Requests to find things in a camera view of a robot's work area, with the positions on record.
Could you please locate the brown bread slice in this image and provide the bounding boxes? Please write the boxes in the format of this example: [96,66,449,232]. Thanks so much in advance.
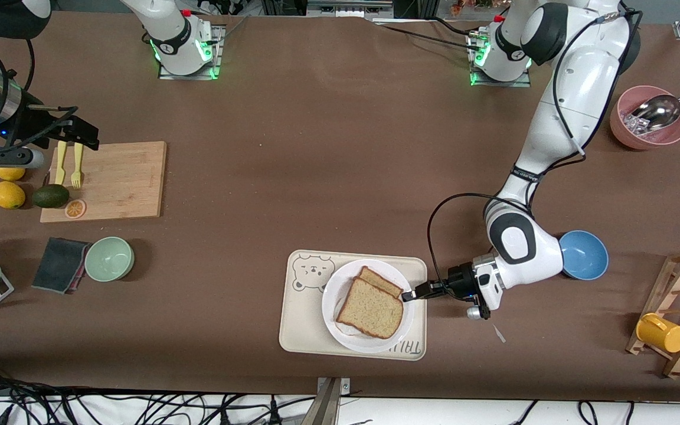
[357,266,404,299]
[336,277,404,339]

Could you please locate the white round plate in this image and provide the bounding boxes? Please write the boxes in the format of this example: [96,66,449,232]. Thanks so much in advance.
[322,259,416,354]

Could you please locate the wooden cutting board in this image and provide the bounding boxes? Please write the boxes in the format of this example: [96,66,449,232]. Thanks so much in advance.
[40,141,167,224]

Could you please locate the dark green avocado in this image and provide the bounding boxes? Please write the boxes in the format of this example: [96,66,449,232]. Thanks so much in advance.
[32,184,70,209]

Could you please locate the pale green bowl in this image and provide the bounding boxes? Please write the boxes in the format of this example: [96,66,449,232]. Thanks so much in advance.
[84,237,135,282]

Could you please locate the dark grey folded cloth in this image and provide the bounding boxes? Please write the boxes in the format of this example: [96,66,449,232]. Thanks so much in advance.
[31,237,91,295]

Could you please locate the blue bowl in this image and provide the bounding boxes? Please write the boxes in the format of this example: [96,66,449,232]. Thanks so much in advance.
[558,230,609,280]

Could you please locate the cream bear print tray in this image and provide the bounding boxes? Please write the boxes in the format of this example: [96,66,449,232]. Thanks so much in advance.
[279,250,428,361]

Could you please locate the yellow mug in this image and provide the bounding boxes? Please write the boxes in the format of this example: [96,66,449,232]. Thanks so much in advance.
[636,313,680,354]

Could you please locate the wooden cup drying rack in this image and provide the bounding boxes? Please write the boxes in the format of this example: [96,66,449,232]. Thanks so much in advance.
[625,250,680,380]

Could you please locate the clear plastic ice cubes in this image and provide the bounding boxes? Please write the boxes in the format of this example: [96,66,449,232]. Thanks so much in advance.
[622,112,653,139]

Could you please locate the pink bowl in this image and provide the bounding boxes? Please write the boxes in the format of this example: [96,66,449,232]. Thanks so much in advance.
[610,86,680,151]

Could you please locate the shiny metal scoop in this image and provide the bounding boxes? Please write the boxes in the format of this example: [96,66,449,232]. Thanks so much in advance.
[630,80,680,133]

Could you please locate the colourful artificial flowers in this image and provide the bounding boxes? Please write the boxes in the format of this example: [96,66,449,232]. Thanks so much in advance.
[449,0,495,15]

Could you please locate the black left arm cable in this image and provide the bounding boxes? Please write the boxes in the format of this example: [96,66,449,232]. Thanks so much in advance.
[427,9,642,290]

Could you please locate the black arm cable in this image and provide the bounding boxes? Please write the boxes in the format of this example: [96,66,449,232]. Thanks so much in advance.
[0,18,78,151]
[427,9,642,290]

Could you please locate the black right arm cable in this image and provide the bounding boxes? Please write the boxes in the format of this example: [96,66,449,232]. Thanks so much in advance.
[0,18,78,151]

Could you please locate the metal clamp bracket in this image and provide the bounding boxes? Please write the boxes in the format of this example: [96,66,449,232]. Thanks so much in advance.
[308,377,351,425]

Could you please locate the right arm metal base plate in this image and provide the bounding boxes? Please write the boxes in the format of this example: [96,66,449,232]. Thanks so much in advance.
[158,24,225,80]

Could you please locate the black floor cable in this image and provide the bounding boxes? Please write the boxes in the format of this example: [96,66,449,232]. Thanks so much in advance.
[510,400,636,425]

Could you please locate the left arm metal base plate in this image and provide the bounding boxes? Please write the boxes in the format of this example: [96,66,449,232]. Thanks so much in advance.
[466,32,532,88]

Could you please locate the black table cable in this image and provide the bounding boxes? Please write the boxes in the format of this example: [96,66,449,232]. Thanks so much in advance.
[372,18,483,53]

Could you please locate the black cable bundle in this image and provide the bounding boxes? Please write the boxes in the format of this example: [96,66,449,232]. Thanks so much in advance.
[0,363,317,425]

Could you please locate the grey metal frame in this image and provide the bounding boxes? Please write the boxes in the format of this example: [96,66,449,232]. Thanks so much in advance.
[260,0,441,19]

